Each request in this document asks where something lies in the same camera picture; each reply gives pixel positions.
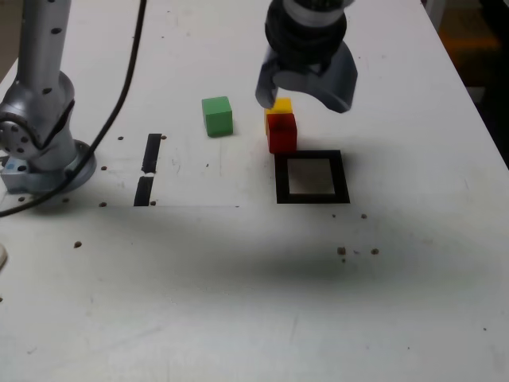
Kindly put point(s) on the red cube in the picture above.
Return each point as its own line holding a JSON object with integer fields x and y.
{"x": 282, "y": 133}

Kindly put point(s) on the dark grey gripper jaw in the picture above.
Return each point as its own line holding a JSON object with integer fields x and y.
{"x": 266, "y": 87}

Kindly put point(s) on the black tape strip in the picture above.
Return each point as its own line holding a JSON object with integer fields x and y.
{"x": 153, "y": 151}

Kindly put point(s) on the yellow cube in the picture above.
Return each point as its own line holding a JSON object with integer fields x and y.
{"x": 282, "y": 105}

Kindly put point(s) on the green cube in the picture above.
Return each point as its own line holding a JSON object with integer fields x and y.
{"x": 218, "y": 117}

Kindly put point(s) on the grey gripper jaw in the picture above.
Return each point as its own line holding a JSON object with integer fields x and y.
{"x": 338, "y": 87}

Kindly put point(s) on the black tape square outline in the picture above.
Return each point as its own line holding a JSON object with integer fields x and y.
{"x": 282, "y": 179}

